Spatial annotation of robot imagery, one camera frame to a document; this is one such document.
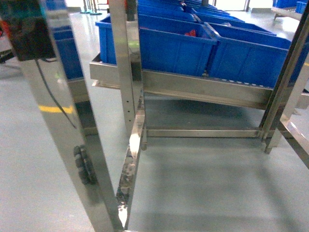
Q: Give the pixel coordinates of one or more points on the large blue plastic crate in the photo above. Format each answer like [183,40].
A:
[246,56]

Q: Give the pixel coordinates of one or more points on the stainless steel roller rack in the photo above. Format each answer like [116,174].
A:
[110,148]

